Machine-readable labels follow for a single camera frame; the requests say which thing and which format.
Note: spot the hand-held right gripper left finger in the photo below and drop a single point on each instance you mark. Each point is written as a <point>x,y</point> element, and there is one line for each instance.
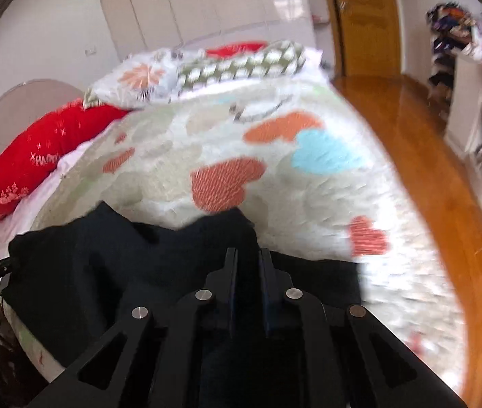
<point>233,293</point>

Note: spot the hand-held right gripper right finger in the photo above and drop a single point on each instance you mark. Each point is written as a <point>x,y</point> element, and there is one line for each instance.
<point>266,301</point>

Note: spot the black pants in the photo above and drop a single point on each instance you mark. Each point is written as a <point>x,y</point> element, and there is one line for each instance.
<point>96,255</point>

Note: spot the heart-patterned quilt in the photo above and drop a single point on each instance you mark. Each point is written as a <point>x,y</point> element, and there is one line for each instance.
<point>309,204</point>

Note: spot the long red pillow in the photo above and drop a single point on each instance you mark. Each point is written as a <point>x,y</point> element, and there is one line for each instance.
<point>41,148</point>

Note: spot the grey round headboard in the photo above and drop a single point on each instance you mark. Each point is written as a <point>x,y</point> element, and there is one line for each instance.
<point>11,106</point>

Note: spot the green patterned bolster pillow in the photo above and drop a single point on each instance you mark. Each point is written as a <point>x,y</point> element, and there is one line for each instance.
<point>241,66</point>

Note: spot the floral white pillow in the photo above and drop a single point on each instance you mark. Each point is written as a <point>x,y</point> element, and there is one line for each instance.
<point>147,76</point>

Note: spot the small red pillow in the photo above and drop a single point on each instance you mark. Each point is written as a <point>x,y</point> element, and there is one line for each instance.
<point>232,49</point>

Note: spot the white shelf cabinet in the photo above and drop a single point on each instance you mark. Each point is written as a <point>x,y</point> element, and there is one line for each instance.
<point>464,93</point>

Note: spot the glossy white wardrobe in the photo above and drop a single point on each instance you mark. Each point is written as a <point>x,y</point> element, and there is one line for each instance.
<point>207,4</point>

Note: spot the wooden door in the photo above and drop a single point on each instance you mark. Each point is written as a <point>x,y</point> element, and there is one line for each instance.
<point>368,21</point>

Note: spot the cluttered shoe rack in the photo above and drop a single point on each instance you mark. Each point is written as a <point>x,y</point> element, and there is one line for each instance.
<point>449,25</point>

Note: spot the white wall switch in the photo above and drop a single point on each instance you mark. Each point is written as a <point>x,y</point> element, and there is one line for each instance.
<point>90,51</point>

